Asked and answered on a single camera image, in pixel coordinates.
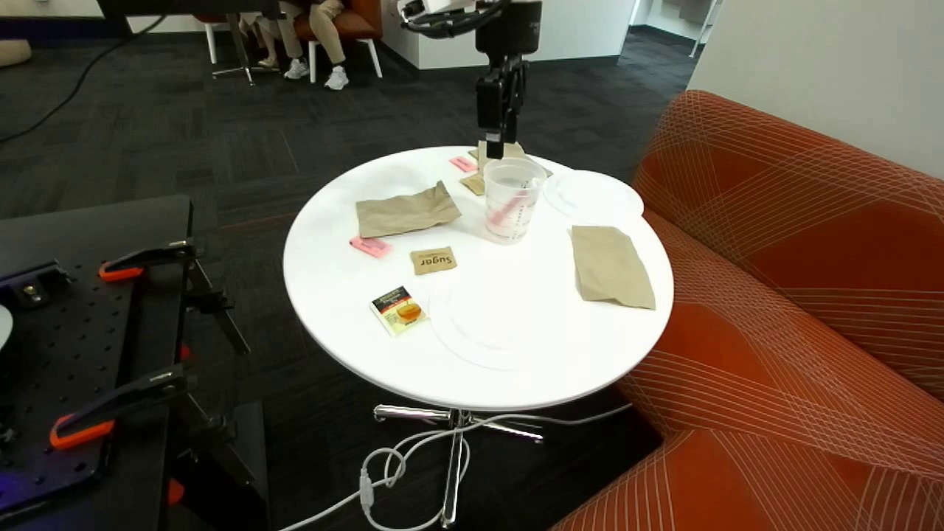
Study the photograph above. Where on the white counter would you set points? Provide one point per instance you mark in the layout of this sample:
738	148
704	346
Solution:
591	30

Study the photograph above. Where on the black robot stand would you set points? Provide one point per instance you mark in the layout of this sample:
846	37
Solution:
91	344

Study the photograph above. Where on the small brown sugar packet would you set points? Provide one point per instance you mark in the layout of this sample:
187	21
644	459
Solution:
474	185
432	262

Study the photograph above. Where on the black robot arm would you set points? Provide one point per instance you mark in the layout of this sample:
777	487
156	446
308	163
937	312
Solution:
511	26

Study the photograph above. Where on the beige bean bag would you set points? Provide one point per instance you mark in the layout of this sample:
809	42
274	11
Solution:
13	55

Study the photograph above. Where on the orange patterned corner sofa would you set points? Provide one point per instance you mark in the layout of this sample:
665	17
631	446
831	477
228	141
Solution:
806	297

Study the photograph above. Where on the clear plastic cup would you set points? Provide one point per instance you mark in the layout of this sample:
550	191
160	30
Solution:
530	195

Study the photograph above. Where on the pink sweetener packet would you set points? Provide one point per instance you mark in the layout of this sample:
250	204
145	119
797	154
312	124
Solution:
461	163
371	250

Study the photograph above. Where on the orange chair white legs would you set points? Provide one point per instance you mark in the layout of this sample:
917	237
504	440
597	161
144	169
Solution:
358	26

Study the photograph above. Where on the seated person beige pants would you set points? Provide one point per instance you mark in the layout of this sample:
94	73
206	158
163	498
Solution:
328	30

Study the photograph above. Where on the dark printed tea packet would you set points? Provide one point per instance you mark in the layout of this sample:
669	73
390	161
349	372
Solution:
401	312

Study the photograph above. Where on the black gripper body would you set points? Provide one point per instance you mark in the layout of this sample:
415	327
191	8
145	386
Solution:
504	85

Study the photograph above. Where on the chrome table base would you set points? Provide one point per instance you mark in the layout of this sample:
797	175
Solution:
415	414

